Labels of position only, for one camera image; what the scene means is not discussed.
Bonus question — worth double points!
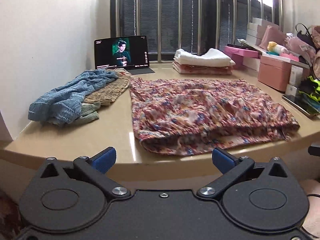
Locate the floral patterned dress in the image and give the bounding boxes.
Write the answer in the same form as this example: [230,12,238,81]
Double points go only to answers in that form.
[130,78,300,156]

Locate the neon yellow black garment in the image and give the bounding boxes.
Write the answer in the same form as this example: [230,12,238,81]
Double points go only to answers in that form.
[298,76,320,111]

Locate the blue knitted garment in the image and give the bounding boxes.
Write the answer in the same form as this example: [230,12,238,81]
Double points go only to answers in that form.
[28,69,118,126]

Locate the beige crochet garment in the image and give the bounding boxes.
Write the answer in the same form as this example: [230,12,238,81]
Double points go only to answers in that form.
[75,69,132,127]

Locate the white small carton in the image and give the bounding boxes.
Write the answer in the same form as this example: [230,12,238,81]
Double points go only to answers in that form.
[285,65,303,96]

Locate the large salmon pink box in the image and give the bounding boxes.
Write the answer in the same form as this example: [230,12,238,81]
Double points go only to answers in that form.
[258,55,311,92]

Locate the pink plastic tray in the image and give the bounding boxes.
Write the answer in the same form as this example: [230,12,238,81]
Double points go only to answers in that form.
[279,53,299,62]

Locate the pink bag in plastic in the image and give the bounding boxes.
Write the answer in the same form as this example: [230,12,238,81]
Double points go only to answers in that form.
[284,33,316,65]

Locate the white flat board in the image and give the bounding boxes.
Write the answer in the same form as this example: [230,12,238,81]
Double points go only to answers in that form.
[253,46,310,69]

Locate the yellow white plush toy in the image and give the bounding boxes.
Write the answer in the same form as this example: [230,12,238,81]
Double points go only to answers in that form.
[267,41,289,55]

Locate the magenta pink box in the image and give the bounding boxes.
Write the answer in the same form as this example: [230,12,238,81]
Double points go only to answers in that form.
[223,44,259,70]

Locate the folded white cloth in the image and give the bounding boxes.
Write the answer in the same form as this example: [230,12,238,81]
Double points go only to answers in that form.
[174,48,235,67]

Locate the tablet showing video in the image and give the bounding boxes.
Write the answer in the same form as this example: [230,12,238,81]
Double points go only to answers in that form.
[94,36,154,75]

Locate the pink padded jacket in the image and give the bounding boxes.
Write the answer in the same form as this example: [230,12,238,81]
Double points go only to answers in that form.
[311,25,320,79]

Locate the pink upright cushion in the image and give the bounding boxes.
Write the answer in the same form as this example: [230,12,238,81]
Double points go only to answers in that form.
[259,25,286,50]

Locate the stacked white boxes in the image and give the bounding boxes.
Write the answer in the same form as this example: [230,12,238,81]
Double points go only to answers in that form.
[246,17,279,46]

